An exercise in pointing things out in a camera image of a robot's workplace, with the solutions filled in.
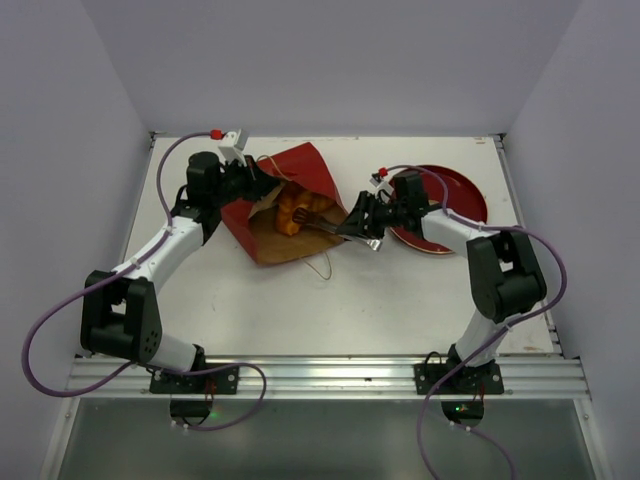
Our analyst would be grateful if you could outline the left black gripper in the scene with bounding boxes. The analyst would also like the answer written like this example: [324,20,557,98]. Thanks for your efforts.
[211,155,280,208]

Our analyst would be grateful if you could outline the twisted orange fake bread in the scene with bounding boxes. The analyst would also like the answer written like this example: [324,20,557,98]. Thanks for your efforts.
[275,182,335,236]

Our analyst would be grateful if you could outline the red brown paper bag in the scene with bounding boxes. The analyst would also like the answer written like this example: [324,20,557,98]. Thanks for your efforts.
[222,142,347,267]

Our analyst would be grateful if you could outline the metal kitchen tongs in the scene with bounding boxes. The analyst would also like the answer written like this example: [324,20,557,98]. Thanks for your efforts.
[292,208,383,252]

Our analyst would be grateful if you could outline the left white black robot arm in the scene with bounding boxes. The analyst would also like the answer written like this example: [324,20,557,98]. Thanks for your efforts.
[80,152,280,393]

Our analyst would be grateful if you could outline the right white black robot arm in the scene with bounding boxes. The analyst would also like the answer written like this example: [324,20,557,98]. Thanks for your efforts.
[335,165,547,393]

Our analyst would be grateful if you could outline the red round plate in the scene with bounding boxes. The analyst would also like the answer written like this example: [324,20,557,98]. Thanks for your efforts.
[390,165,488,255]

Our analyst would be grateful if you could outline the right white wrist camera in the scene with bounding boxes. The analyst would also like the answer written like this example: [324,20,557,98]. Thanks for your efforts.
[370,167,394,203]

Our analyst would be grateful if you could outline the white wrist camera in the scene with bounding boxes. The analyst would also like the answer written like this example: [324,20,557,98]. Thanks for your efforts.
[218,129,249,164]
[370,167,394,203]

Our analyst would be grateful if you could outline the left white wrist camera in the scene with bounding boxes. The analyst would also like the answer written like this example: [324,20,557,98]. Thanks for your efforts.
[218,129,249,164]

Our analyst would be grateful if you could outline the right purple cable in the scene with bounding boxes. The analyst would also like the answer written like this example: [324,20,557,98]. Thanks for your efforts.
[379,163,570,480]

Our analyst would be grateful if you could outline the purple cable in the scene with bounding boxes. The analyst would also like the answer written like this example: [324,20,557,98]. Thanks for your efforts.
[20,128,268,432]
[379,163,570,480]

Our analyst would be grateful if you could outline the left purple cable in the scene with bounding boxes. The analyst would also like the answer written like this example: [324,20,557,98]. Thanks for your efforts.
[20,128,268,432]

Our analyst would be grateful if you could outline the aluminium mounting rail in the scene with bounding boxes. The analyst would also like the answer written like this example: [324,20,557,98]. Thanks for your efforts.
[63,354,591,401]

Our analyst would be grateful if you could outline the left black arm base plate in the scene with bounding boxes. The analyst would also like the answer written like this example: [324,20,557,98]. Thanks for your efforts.
[149,363,240,396]

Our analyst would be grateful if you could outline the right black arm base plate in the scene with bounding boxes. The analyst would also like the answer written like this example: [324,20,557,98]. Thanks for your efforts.
[413,348,505,395]

